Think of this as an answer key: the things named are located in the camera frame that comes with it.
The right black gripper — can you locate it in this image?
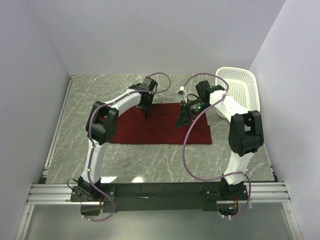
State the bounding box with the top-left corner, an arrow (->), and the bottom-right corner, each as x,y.
175,99 -> 213,129

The dark red t shirt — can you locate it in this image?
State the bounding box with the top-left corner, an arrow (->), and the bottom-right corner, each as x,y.
108,102 -> 213,146

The white plastic perforated basket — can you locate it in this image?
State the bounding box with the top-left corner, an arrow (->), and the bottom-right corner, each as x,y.
215,67 -> 261,111

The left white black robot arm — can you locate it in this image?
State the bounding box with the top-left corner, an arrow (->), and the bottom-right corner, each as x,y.
73,76 -> 158,201

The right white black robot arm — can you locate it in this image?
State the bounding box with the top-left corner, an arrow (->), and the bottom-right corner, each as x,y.
175,80 -> 264,200

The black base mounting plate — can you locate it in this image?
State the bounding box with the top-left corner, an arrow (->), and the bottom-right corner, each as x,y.
70,180 -> 249,216

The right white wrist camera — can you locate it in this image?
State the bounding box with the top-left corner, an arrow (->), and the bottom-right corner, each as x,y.
176,86 -> 188,101

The aluminium extrusion rail frame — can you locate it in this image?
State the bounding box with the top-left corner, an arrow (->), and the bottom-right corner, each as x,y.
14,74 -> 301,240

